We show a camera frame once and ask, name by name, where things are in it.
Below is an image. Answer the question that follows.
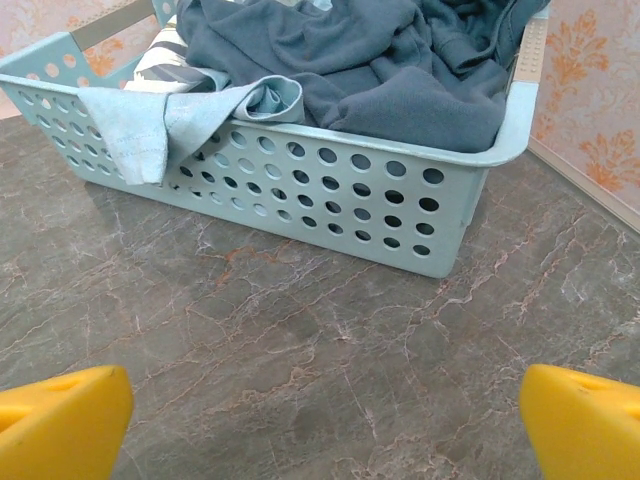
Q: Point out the light blue t-shirt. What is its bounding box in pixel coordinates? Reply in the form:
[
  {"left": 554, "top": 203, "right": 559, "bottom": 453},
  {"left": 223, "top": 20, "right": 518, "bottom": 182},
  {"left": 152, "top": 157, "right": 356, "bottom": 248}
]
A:
[{"left": 77, "top": 74, "right": 305, "bottom": 187}]

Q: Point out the white striped t-shirt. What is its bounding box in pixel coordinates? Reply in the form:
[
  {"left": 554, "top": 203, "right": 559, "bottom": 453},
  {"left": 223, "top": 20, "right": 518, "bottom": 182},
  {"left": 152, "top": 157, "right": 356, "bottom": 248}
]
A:
[{"left": 122, "top": 14, "right": 232, "bottom": 94}]

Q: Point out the dark blue t-shirt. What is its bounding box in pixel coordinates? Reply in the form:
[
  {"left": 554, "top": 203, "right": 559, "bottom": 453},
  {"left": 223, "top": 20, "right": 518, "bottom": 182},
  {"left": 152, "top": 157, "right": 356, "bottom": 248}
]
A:
[{"left": 177, "top": 0, "right": 551, "bottom": 154}]

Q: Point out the light blue perforated plastic basket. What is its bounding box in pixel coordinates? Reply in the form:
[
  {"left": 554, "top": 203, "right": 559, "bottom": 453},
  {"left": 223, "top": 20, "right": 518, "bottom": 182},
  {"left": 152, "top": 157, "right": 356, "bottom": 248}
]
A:
[{"left": 0, "top": 0, "right": 552, "bottom": 279}]

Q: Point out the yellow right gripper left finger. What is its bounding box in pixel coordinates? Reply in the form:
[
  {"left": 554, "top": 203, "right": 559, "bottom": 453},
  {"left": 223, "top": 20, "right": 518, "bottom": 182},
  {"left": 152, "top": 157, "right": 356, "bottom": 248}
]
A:
[{"left": 0, "top": 364, "right": 135, "bottom": 480}]

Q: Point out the aluminium wall base strip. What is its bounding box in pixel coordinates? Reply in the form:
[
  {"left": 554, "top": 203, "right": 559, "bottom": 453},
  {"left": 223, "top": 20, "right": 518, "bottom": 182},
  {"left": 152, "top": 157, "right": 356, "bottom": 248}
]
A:
[{"left": 69, "top": 0, "right": 157, "bottom": 51}]

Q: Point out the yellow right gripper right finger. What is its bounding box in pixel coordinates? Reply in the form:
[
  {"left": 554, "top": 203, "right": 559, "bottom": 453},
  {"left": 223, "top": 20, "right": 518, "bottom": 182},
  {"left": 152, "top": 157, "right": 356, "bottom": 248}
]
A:
[{"left": 518, "top": 363, "right": 640, "bottom": 480}]

